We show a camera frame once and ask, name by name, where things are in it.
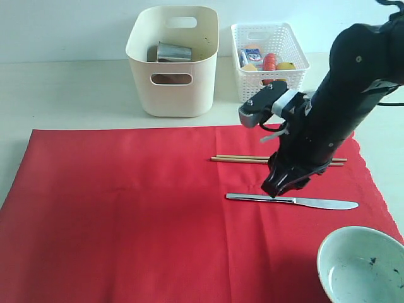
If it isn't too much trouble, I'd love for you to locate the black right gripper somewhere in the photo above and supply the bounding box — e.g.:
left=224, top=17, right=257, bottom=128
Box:
left=261, top=94, right=369, bottom=198

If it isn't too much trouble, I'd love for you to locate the silver table knife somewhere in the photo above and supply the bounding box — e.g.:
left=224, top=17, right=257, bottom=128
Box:
left=225, top=193, right=359, bottom=210

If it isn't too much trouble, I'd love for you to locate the pale green ceramic bowl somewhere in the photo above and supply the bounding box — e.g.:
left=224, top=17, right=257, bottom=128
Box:
left=316, top=226, right=403, bottom=302

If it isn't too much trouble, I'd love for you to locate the yellow lemon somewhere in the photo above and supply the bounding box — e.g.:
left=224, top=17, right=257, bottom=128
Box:
left=276, top=62, right=296, bottom=83

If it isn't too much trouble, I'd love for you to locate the red sausage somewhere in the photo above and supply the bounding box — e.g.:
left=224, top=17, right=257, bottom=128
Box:
left=262, top=53, right=276, bottom=71

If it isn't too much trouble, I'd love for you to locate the yellow cheese wedge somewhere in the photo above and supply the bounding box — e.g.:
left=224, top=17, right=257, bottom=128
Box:
left=241, top=64, right=258, bottom=72

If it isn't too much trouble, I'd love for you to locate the blue white milk carton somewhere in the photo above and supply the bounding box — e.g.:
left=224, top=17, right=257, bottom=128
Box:
left=239, top=48, right=263, bottom=69

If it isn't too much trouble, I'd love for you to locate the brown egg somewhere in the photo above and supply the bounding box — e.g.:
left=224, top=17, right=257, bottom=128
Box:
left=244, top=44, right=261, bottom=51

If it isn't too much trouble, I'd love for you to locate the brown wooden plate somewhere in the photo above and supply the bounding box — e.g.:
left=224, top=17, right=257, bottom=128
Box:
left=151, top=74, right=192, bottom=85

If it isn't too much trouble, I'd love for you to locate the stainless steel cup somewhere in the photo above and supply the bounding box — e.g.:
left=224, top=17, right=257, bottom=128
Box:
left=147, top=41, right=193, bottom=62

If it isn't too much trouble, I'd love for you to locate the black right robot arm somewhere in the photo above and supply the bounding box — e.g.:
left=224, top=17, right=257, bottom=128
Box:
left=261, top=18, right=403, bottom=197

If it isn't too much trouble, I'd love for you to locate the white perforated plastic basket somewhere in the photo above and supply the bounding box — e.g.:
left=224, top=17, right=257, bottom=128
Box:
left=231, top=23, right=309, bottom=102

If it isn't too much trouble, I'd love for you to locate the cream plastic bin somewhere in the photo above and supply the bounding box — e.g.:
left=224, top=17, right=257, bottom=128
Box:
left=126, top=6, right=219, bottom=117

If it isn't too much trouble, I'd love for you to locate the red table cloth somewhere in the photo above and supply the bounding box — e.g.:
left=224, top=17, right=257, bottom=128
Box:
left=1, top=126, right=401, bottom=302

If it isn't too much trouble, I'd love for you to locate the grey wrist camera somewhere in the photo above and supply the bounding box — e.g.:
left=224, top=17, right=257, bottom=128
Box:
left=238, top=81, right=305, bottom=128

